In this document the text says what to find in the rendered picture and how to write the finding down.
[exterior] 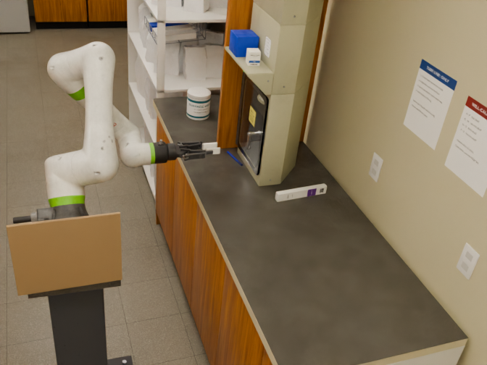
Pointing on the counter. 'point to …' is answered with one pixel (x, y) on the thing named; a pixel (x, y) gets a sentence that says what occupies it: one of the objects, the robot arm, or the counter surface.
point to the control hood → (256, 73)
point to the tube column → (291, 10)
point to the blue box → (243, 41)
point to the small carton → (253, 56)
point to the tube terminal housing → (283, 91)
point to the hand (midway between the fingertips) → (211, 148)
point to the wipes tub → (198, 103)
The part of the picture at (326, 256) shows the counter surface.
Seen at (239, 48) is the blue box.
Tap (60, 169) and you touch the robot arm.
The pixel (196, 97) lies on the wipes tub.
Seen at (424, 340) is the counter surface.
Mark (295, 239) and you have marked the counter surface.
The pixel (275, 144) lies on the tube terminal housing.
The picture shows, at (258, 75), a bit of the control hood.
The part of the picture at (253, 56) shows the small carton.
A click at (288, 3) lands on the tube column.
